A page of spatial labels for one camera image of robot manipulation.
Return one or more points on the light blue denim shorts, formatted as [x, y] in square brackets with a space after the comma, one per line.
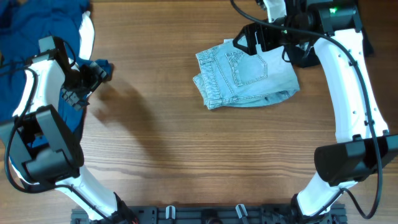
[230, 77]

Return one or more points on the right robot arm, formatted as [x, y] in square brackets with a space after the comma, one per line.
[364, 145]

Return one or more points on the blue t-shirt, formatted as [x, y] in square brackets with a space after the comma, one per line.
[23, 24]

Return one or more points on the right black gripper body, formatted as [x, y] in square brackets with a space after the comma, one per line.
[272, 37]

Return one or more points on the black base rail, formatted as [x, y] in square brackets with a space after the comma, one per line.
[268, 213]

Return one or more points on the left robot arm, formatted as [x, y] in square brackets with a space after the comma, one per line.
[100, 204]

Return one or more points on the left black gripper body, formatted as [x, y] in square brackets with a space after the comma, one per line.
[78, 84]

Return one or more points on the black folded garment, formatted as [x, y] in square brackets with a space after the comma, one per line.
[324, 17]

